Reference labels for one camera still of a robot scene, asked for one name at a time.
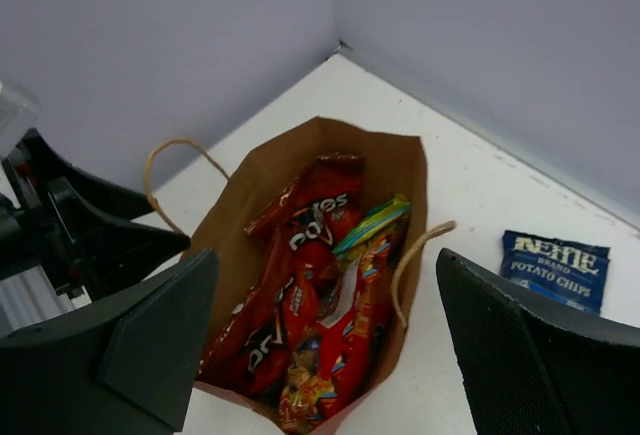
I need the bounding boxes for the red brown paper bag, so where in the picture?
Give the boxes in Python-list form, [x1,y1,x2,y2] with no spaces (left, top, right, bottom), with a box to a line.
[190,117,455,434]

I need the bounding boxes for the blue Kettle potato chips bag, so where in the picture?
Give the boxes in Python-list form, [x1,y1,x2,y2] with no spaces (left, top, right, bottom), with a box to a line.
[500,230,610,315]

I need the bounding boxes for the red Doritos chip bag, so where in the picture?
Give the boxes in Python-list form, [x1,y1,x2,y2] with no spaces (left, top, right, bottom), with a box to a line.
[245,152,365,269]

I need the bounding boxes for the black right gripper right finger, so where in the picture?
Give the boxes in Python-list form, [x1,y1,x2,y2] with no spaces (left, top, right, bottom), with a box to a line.
[436,248,639,434]

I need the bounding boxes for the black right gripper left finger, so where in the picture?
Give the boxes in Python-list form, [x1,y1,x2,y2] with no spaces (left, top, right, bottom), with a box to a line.
[1,250,219,434]

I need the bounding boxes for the red patterned snack bag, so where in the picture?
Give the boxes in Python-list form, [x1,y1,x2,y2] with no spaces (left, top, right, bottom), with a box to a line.
[279,220,406,434]

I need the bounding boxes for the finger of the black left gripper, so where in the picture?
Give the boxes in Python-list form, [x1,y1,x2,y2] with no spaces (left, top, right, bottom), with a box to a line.
[54,187,191,300]
[29,129,153,220]

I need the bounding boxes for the green yellow candy packet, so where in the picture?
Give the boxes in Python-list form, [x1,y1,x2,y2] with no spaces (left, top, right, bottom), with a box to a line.
[332,193,412,257]

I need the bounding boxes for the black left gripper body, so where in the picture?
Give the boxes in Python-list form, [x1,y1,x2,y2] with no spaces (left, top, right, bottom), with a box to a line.
[1,128,80,300]

